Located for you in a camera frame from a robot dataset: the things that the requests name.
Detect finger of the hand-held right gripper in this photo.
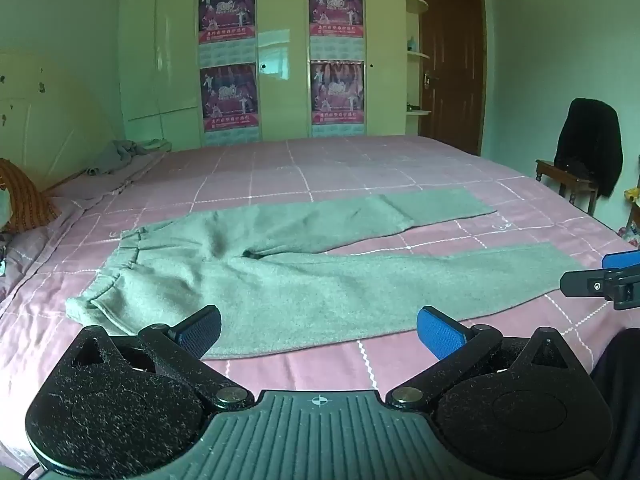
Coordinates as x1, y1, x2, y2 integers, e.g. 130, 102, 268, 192
559, 267, 640, 311
601, 251, 640, 271

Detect pink wall poster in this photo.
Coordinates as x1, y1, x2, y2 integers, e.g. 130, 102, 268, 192
198, 0, 257, 46
308, 0, 364, 39
309, 60, 365, 126
200, 63, 261, 133

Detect crumpled grey cloth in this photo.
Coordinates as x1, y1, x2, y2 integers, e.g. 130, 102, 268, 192
84, 138, 174, 177

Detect person's dark clothing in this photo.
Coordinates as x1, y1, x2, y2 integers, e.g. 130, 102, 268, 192
590, 328, 640, 480

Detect mauve pillow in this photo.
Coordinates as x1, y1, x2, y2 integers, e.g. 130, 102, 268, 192
46, 151, 167, 207
0, 205, 83, 311

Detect wooden chair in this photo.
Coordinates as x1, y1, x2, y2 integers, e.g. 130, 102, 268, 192
535, 159, 601, 217

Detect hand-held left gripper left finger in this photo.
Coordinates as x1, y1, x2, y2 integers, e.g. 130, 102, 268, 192
65, 304, 256, 411

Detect cream corner shelf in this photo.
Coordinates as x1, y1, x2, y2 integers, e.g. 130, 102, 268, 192
404, 0, 432, 117

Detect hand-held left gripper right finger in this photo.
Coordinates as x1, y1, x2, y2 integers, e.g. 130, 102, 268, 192
385, 305, 577, 411

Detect cream headboard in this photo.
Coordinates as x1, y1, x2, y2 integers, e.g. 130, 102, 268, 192
0, 49, 122, 192

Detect grey pants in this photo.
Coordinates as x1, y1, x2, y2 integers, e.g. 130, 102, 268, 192
66, 187, 586, 361

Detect cream wardrobe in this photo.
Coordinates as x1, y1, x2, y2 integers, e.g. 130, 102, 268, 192
118, 0, 517, 150

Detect bed with pink checked sheet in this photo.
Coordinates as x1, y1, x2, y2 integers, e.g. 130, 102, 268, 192
0, 134, 640, 480

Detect black jacket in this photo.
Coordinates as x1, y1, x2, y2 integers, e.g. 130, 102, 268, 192
553, 98, 624, 199

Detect orange patterned pillow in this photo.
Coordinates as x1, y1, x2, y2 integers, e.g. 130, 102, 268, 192
0, 157, 62, 234

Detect brown wooden door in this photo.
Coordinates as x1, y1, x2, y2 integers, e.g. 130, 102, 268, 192
416, 0, 487, 157

